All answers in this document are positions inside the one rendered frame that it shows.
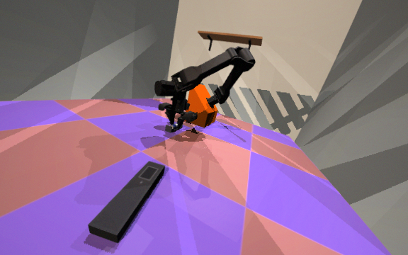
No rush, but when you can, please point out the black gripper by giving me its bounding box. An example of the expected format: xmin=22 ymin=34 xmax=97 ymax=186
xmin=159 ymin=96 xmax=198 ymax=129

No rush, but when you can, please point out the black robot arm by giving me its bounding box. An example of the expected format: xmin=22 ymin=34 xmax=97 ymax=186
xmin=154 ymin=46 xmax=255 ymax=107

